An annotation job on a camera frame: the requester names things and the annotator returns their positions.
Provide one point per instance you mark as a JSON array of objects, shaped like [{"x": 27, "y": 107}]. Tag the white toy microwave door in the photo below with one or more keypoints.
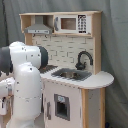
[{"x": 72, "y": 24}]

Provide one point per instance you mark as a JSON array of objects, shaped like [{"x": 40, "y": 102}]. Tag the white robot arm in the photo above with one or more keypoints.
[{"x": 21, "y": 64}]

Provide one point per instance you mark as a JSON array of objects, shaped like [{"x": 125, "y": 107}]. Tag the wooden toy kitchen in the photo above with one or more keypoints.
[{"x": 63, "y": 50}]

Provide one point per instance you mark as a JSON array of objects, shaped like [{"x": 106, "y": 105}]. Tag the grey toy sink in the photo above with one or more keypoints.
[{"x": 71, "y": 74}]

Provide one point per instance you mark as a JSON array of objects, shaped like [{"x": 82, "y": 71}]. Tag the black toy faucet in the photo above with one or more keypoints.
[{"x": 84, "y": 61}]

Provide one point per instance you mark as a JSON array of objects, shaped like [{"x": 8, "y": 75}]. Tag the black toy stovetop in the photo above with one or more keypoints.
[{"x": 47, "y": 68}]

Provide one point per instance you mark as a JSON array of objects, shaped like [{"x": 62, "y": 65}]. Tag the white cabinet door with dispenser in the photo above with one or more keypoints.
[{"x": 62, "y": 106}]

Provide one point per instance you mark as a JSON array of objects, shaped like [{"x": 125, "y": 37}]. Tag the grey range hood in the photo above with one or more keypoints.
[{"x": 38, "y": 27}]

